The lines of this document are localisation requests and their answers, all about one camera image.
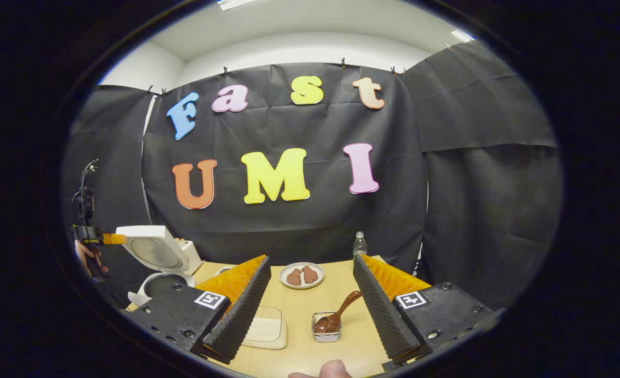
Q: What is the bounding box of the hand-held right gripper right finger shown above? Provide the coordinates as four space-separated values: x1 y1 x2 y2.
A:
353 254 500 365

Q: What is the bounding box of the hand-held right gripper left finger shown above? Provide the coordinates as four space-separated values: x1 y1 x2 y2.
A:
128 255 272 364

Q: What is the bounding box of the clear plastic rice box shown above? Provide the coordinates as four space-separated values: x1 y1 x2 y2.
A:
243 306 288 350

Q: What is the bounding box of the white rice cooker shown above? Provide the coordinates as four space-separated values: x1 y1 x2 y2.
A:
116 226 196 308

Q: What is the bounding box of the brown wooden spoon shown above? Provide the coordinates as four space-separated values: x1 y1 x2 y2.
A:
314 290 363 333

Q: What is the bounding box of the metal wire chopstick holder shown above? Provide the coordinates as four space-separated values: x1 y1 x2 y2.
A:
312 311 342 343

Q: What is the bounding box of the white toaster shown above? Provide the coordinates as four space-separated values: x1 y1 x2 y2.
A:
176 239 204 275

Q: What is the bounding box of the white round plate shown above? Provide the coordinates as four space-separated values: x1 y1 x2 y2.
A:
279 262 325 290

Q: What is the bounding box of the black backdrop cloth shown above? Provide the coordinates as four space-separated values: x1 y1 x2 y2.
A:
60 39 563 310

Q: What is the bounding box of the row of black cloth clips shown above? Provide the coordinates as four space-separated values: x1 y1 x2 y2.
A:
144 41 452 98

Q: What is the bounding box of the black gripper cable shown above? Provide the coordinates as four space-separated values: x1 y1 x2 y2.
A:
78 159 99 221

